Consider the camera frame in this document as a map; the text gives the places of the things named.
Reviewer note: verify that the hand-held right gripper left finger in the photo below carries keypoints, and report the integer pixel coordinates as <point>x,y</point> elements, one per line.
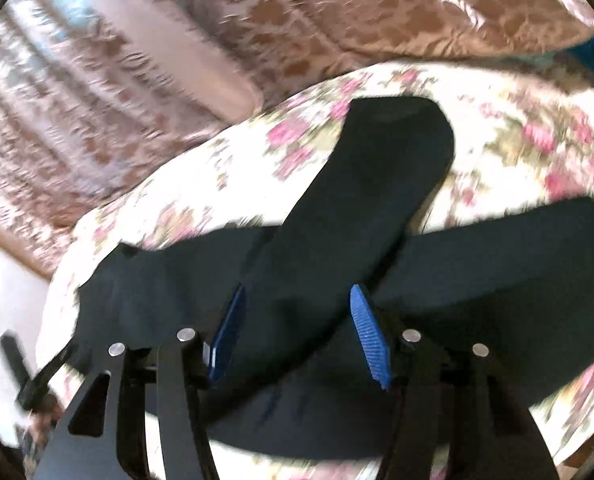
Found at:
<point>228,332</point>

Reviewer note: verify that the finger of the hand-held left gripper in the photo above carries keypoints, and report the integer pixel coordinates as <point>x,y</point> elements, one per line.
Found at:
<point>49,377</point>
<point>13,362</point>

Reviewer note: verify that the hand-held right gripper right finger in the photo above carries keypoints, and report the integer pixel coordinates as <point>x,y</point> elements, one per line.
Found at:
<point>369,335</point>

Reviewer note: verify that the black pants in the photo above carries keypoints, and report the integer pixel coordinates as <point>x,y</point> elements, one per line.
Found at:
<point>327,240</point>

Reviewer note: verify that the floral bed blanket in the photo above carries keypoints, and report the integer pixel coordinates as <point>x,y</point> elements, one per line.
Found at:
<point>217,180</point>

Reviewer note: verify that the plain beige cushion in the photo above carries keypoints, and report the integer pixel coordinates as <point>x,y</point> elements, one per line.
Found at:
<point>167,45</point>

